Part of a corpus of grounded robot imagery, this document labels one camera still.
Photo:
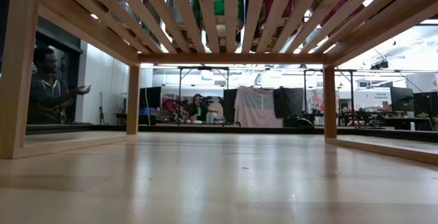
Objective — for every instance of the green Sprite can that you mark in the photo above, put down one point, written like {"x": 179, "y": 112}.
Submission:
{"x": 219, "y": 6}

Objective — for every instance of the red Coca-Cola can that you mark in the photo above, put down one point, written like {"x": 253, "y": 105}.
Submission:
{"x": 338, "y": 11}
{"x": 268, "y": 8}

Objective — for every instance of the wooden slatted shelf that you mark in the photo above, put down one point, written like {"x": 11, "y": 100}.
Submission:
{"x": 232, "y": 58}

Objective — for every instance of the black upright panel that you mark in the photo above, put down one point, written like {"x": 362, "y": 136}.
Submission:
{"x": 230, "y": 104}

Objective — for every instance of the person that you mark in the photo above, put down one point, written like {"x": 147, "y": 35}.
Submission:
{"x": 198, "y": 109}
{"x": 48, "y": 94}

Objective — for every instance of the pink white hanging cloth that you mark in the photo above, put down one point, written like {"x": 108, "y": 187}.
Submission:
{"x": 256, "y": 107}

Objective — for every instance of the black hanging cloth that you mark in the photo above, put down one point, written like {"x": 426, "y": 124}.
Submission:
{"x": 289, "y": 102}

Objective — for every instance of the black tripod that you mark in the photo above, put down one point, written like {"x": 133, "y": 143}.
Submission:
{"x": 101, "y": 112}

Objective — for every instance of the white sign board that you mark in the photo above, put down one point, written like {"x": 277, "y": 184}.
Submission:
{"x": 376, "y": 97}

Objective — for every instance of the black ceiling spotlight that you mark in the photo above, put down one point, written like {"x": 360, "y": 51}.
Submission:
{"x": 380, "y": 65}

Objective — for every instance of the dark glass partition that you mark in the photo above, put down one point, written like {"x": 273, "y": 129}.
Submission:
{"x": 58, "y": 40}

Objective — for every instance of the black desk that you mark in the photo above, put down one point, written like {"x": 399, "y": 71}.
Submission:
{"x": 403, "y": 123}

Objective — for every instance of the black aluminium table frame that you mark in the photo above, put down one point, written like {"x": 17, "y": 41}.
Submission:
{"x": 239, "y": 129}

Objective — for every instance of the black background rig frame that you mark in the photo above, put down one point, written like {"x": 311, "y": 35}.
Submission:
{"x": 203, "y": 68}
{"x": 352, "y": 83}

